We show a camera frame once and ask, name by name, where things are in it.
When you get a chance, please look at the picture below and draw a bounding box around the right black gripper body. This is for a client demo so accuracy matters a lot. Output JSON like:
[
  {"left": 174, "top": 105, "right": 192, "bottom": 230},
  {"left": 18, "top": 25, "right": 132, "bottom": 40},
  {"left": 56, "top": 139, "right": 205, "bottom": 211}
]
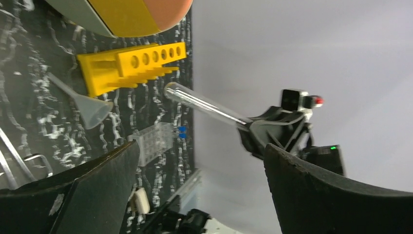
[{"left": 237, "top": 106, "right": 312, "bottom": 160}]

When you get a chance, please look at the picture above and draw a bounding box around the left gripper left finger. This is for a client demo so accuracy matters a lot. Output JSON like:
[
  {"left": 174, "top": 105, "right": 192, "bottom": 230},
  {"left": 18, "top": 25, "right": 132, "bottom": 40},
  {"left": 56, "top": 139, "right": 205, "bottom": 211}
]
[{"left": 0, "top": 141, "right": 140, "bottom": 234}]

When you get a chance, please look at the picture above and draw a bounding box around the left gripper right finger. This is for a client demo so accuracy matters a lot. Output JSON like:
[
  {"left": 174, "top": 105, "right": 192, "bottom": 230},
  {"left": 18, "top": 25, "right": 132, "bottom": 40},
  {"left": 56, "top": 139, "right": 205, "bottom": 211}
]
[{"left": 263, "top": 144, "right": 413, "bottom": 234}]

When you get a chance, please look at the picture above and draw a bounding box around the blue capped vial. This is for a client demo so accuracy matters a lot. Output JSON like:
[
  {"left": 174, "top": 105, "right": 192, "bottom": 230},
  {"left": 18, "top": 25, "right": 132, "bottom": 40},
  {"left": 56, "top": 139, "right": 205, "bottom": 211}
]
[
  {"left": 174, "top": 133, "right": 187, "bottom": 138},
  {"left": 175, "top": 126, "right": 187, "bottom": 133}
]

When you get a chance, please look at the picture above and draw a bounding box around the glass test tube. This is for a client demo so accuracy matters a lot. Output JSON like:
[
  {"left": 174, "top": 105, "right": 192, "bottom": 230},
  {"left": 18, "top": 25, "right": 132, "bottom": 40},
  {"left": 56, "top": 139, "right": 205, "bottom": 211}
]
[{"left": 164, "top": 82, "right": 253, "bottom": 131}]

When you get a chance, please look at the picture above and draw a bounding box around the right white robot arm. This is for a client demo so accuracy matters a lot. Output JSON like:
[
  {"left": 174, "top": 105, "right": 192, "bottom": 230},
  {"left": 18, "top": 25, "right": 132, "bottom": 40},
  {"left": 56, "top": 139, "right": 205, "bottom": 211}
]
[{"left": 237, "top": 106, "right": 344, "bottom": 176}]

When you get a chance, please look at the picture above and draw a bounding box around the clear acrylic tube rack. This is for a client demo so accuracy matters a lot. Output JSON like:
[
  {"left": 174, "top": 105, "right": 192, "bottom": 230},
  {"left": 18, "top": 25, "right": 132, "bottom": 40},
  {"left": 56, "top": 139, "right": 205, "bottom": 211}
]
[{"left": 127, "top": 122, "right": 175, "bottom": 167}]

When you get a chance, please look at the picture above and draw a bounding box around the clear plastic funnel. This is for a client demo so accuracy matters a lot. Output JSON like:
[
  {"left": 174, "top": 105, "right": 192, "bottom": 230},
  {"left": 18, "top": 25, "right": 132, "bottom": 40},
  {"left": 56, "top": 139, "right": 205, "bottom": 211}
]
[{"left": 47, "top": 73, "right": 114, "bottom": 130}]

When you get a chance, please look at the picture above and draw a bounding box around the yellow test tube rack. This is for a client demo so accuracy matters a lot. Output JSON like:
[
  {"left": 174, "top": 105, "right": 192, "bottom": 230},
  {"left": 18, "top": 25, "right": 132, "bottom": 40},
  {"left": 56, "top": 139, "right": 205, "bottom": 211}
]
[{"left": 76, "top": 42, "right": 187, "bottom": 97}]

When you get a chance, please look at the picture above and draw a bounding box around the cylindrical drawer cabinet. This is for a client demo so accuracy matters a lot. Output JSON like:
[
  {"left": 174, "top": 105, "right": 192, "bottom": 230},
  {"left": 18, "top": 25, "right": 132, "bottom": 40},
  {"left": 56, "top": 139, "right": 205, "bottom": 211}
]
[{"left": 48, "top": 0, "right": 193, "bottom": 38}]

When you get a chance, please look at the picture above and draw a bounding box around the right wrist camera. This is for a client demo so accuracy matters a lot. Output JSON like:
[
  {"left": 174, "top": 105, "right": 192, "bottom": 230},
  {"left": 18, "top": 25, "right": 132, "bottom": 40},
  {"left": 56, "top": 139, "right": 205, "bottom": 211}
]
[{"left": 281, "top": 89, "right": 324, "bottom": 114}]

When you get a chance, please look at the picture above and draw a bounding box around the black base frame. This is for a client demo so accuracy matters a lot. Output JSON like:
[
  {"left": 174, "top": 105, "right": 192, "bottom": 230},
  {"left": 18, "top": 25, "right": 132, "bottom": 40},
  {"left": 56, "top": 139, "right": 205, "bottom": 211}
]
[{"left": 135, "top": 195, "right": 212, "bottom": 234}]

